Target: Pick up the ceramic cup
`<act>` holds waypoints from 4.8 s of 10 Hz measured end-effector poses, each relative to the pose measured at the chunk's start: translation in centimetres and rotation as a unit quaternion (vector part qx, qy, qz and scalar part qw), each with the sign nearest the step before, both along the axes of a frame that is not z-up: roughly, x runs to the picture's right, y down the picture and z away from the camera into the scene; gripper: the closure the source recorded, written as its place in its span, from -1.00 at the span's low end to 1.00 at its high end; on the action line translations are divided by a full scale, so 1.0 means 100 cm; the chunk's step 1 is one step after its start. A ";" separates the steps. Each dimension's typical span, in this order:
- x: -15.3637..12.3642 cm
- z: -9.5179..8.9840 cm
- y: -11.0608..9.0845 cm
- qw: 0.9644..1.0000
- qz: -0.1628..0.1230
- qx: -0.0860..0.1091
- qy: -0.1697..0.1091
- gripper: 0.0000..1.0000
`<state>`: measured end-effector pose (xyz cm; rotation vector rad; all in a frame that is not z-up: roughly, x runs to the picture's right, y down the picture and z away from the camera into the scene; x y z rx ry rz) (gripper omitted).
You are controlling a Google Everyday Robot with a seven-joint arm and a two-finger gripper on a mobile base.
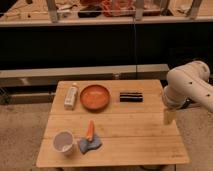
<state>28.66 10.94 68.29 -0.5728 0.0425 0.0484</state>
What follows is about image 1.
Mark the white ceramic cup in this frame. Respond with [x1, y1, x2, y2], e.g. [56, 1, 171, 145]
[53, 131, 74, 156]

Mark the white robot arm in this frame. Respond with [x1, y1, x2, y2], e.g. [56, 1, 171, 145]
[162, 61, 213, 125]

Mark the black striped box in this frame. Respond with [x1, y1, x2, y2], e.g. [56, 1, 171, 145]
[119, 92, 143, 102]

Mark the wooden table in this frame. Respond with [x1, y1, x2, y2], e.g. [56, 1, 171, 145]
[36, 79, 189, 168]

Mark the orange carrot toy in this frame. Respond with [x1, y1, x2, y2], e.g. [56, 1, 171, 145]
[86, 120, 95, 142]

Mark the blue cloth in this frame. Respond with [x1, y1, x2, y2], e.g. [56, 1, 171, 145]
[78, 134, 102, 154]

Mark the white bottle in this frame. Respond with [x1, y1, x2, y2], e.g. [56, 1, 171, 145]
[64, 83, 78, 110]

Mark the long wooden bench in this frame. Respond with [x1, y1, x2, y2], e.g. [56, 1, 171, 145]
[0, 64, 169, 87]

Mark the blue vertical cable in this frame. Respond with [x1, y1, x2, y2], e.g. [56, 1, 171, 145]
[132, 14, 139, 80]

